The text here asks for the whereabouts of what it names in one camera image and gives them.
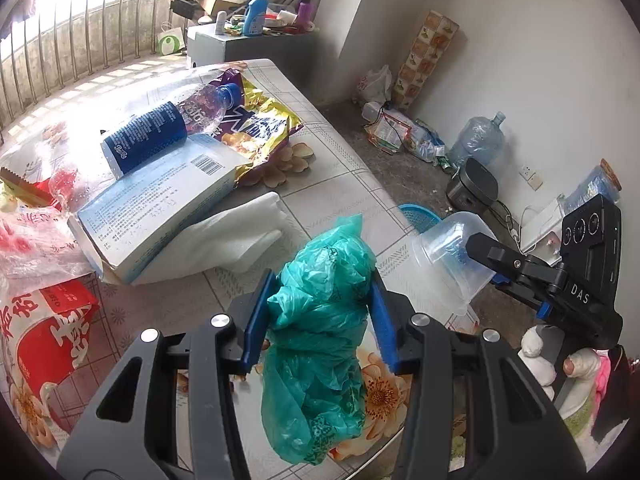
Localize metal balcony railing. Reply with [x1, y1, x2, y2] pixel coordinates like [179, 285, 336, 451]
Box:
[0, 0, 191, 131]

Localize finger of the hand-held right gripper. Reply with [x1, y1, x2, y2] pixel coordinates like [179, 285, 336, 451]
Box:
[492, 272, 553, 322]
[466, 232, 566, 293]

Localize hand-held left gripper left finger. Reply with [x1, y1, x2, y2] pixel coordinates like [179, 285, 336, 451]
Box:
[57, 270, 278, 480]

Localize white plastic bag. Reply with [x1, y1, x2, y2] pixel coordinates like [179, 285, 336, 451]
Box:
[356, 65, 393, 106]

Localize black cable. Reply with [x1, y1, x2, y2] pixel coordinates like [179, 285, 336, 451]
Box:
[487, 200, 516, 241]

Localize white and blue paper box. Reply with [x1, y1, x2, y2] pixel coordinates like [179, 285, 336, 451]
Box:
[67, 135, 251, 283]

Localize tall patterned box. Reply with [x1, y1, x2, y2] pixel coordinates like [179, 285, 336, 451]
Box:
[391, 10, 460, 108]

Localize white appliance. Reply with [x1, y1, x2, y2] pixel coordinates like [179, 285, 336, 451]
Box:
[520, 199, 566, 266]

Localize large blue water jug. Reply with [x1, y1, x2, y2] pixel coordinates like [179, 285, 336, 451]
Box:
[447, 111, 507, 171]

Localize white charger cable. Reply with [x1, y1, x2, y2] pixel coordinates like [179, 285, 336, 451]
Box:
[510, 205, 533, 243]

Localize grey cabinet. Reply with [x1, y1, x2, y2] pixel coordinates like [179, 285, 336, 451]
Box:
[186, 25, 321, 68]

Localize red and white snack bag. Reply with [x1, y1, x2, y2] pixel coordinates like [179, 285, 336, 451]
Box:
[0, 275, 101, 433]

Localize clear red plastic wrapper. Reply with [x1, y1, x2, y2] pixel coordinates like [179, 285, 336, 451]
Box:
[47, 160, 108, 211]

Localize person's right hand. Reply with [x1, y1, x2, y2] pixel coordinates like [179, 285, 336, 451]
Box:
[520, 324, 608, 418]

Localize blue label plastic bottle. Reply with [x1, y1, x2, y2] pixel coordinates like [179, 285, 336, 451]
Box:
[100, 82, 243, 178]

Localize cardboard box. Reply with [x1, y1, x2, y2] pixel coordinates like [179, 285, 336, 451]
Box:
[200, 0, 241, 16]

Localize dark rice cooker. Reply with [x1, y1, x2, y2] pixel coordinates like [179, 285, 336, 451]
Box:
[446, 157, 499, 213]

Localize blue detergent bottle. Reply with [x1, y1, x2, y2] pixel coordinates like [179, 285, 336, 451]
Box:
[242, 0, 268, 37]

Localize yellow snack wrapper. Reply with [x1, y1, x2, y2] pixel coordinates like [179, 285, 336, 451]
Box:
[0, 167, 51, 208]

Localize white paper tissue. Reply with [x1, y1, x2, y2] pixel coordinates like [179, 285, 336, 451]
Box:
[135, 191, 291, 286]

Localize pile of packaging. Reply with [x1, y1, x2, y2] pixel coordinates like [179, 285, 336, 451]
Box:
[362, 102, 446, 163]

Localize green and white paper bag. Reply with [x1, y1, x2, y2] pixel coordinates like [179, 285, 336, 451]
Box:
[157, 22, 185, 56]

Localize purple snack bag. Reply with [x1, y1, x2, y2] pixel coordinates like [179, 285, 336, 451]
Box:
[192, 67, 303, 188]

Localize clear plastic container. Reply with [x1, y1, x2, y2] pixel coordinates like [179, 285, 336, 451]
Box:
[400, 211, 498, 333]

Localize blue plastic basket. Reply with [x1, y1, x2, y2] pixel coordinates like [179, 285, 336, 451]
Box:
[397, 203, 443, 236]

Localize teal plastic bag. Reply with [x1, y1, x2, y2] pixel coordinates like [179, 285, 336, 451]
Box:
[261, 213, 378, 466]

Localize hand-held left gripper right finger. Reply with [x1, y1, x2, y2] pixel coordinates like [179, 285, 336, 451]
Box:
[369, 280, 586, 480]

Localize blue plastic bag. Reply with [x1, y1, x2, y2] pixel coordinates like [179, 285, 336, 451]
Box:
[565, 160, 621, 206]

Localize translucent red print plastic bag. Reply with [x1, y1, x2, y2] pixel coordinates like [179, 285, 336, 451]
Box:
[0, 195, 93, 291]

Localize person's right forearm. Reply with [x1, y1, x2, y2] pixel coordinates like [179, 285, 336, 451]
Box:
[560, 385, 631, 461]

